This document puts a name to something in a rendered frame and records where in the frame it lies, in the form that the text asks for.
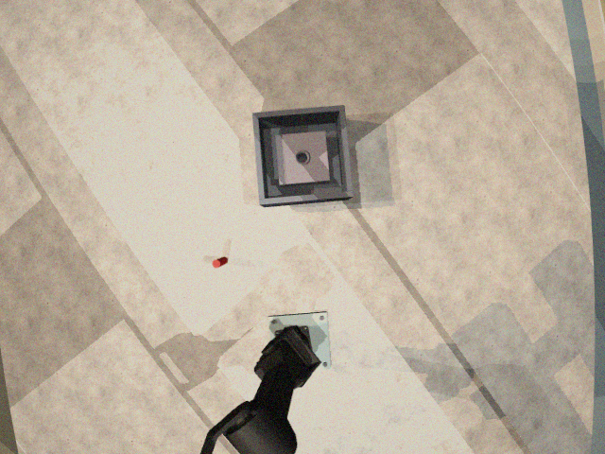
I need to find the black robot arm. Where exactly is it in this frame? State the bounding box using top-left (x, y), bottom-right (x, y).
top-left (200, 325), bottom-right (321, 454)

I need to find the red peg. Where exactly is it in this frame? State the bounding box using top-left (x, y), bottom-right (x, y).
top-left (212, 257), bottom-right (228, 268)

